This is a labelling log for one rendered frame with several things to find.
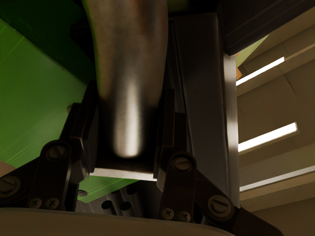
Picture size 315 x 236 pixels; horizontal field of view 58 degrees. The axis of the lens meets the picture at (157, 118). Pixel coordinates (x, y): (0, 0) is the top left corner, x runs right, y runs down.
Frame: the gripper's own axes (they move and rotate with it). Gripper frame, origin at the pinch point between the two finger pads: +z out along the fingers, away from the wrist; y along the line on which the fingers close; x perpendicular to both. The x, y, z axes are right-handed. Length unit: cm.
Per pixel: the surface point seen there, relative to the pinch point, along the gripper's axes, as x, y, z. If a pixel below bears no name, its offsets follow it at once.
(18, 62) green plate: 1.5, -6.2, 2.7
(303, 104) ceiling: -360, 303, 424
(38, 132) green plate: -4.2, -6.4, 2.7
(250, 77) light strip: -355, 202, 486
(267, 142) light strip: -298, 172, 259
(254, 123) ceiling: -440, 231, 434
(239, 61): -155, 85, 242
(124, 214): -11.1, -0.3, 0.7
